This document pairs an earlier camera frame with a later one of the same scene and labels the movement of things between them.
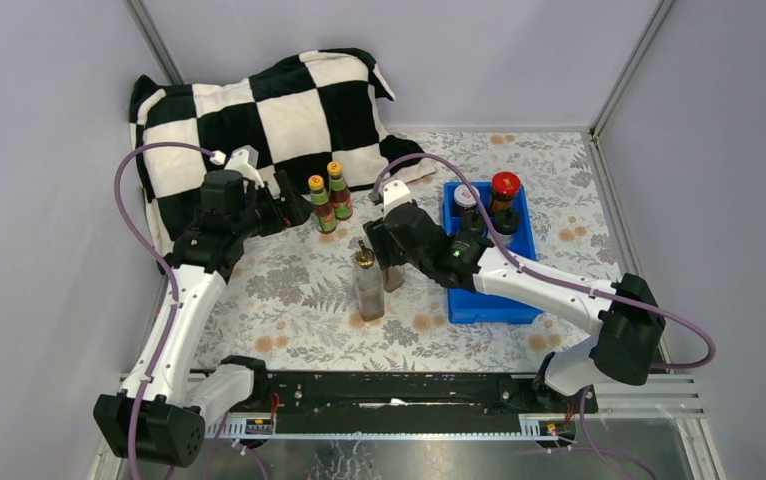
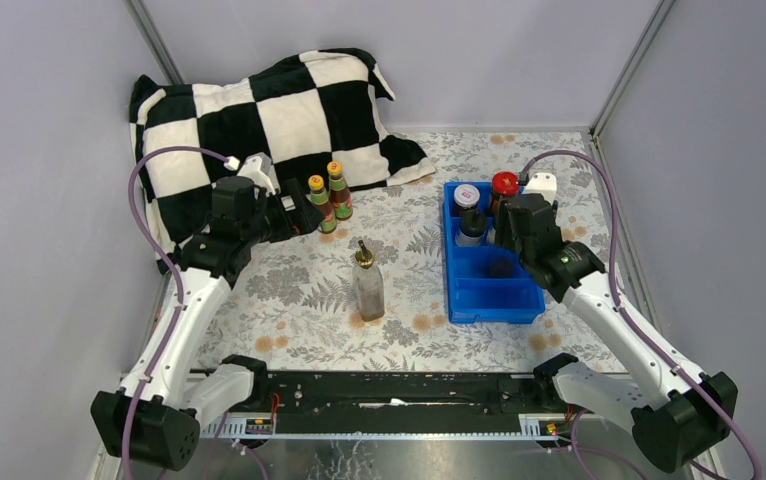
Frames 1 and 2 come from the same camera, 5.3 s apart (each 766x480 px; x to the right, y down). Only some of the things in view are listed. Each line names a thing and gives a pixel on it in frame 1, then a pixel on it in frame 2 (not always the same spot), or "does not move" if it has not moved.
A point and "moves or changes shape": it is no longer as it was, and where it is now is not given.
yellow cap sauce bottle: (340, 197) does not move
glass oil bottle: (393, 277) moves or changes shape
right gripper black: (380, 236) to (503, 234)
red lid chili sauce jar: (505, 187) does not move
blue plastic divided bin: (473, 308) does not move
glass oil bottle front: (369, 285) does not move
